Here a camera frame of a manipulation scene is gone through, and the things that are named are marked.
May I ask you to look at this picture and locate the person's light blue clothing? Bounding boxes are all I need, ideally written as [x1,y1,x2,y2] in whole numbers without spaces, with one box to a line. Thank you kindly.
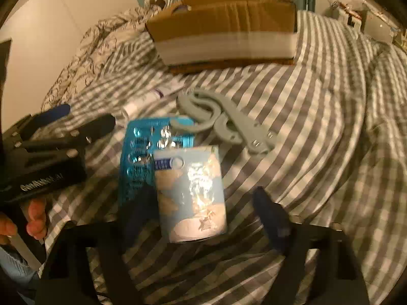
[0,245,40,293]

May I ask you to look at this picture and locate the blue blister packet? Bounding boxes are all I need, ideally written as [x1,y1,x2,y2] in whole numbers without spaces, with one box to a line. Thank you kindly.
[118,117,195,218]

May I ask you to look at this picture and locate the grey plastic hanger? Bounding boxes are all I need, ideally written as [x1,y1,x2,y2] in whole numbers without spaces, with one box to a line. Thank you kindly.
[176,87,276,157]

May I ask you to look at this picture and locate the floral printed blanket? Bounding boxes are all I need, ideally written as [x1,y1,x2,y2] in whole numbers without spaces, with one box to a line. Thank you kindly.
[41,0,182,112]

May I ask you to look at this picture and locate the cluttered shelf with wires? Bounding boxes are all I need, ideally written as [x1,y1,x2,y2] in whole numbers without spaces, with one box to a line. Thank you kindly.
[324,0,407,47]

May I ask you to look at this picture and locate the grey striped duvet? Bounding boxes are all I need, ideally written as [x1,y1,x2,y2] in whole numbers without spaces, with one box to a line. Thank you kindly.
[38,9,407,305]

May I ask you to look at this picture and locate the person's left hand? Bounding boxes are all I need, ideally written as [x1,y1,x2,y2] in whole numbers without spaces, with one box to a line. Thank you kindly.
[0,197,49,246]

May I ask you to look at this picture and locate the cardboard box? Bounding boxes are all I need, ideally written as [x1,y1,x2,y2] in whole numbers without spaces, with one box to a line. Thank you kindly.
[145,0,298,75]

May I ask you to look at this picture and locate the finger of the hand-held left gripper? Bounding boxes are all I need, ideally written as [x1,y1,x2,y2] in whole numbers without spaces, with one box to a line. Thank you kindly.
[60,114,116,142]
[31,103,71,128]

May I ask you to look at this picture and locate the white tube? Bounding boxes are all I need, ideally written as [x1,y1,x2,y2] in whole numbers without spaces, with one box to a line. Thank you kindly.
[122,84,185,119]

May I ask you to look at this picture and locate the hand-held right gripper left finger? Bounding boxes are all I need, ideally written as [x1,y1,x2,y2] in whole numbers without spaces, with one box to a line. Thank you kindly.
[35,182,160,305]

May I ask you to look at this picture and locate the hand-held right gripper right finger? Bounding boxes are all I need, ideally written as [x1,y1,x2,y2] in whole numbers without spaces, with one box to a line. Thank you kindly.
[253,186,370,305]

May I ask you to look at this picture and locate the light blue tissue packet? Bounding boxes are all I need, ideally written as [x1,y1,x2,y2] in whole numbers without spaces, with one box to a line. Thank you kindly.
[153,145,229,244]

